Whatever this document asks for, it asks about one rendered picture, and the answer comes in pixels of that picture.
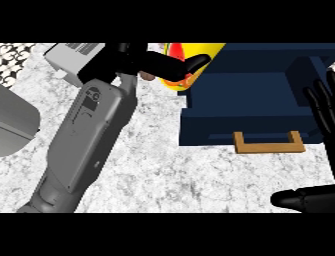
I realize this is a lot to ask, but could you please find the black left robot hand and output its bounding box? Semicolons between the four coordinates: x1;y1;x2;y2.
76;42;212;85

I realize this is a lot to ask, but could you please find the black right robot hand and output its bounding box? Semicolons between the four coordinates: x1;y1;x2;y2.
268;69;335;214

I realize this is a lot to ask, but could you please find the yellow and red cup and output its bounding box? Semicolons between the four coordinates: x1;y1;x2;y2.
158;42;225;92

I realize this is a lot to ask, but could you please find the dark blue drawer front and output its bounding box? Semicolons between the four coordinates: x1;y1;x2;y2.
177;105;326;147

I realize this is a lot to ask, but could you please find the dark blue drawer cabinet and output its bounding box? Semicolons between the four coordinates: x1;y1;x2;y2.
175;42;335;110

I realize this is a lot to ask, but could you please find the pale grey box appliance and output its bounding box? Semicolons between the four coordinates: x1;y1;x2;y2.
44;42;107;88

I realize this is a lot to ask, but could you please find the grey rounded appliance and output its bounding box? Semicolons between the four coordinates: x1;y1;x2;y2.
0;70;42;158

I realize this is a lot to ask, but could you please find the wooden drawer handle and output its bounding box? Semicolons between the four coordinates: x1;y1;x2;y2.
231;130;307;155

